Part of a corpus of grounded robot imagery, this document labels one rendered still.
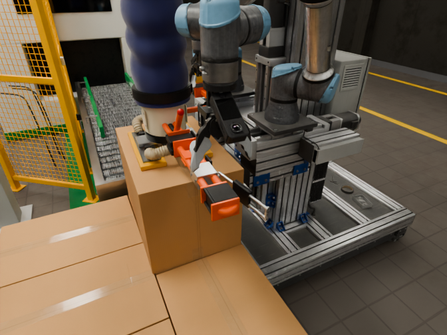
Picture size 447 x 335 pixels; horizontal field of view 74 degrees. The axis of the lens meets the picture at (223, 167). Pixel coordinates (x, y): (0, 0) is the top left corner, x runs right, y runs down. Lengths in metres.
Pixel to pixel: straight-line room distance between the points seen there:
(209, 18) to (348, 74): 1.16
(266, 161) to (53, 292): 0.99
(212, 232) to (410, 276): 1.41
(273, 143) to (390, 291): 1.23
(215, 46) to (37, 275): 1.18
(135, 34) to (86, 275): 0.94
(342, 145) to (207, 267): 0.78
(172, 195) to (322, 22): 0.74
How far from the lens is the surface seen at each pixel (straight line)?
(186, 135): 1.06
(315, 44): 1.11
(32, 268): 1.52
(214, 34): 0.59
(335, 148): 1.38
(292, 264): 1.76
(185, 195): 1.09
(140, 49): 1.11
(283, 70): 1.24
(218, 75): 0.61
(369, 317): 1.98
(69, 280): 1.40
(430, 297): 2.23
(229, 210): 0.72
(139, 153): 1.24
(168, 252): 1.24
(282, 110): 1.28
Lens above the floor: 1.54
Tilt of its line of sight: 31 degrees down
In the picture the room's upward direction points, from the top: straight up
